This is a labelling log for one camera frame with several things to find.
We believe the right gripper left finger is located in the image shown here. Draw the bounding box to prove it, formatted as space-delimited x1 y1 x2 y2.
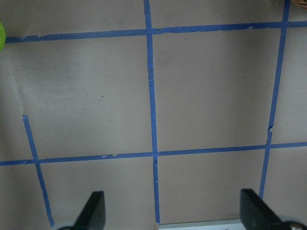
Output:
72 191 106 230

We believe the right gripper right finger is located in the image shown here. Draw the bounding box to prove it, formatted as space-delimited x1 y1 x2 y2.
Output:
240 188 307 230

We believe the brown wicker basket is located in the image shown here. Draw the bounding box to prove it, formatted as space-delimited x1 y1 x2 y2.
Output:
291 0 307 11

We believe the green apple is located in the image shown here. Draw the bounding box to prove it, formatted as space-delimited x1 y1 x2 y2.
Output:
0 23 6 51

